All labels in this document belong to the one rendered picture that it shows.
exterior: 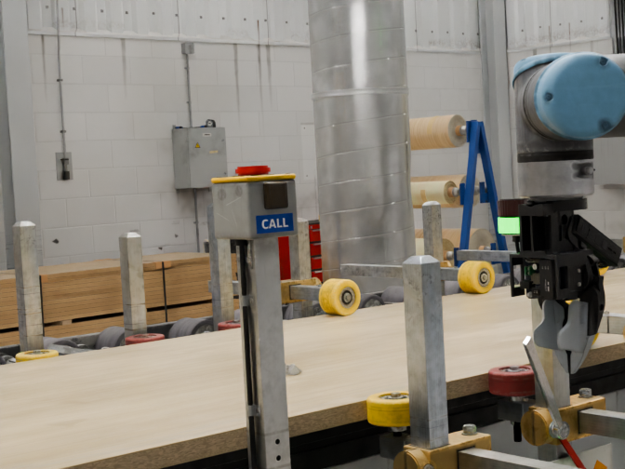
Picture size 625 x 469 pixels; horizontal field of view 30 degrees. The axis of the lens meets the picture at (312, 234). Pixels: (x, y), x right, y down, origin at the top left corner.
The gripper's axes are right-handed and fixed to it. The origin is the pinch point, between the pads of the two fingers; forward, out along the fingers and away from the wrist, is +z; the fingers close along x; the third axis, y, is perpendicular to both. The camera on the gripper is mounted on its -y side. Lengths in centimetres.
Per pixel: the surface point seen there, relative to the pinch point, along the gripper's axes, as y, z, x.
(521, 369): -21.5, 6.8, -26.0
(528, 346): -1.3, -1.1, -8.0
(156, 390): 19, 7, -64
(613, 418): -19.1, 11.5, -8.1
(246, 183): 37.6, -24.0, -14.7
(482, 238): -571, 35, -510
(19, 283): 10, -6, -126
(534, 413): -12.3, 10.6, -16.4
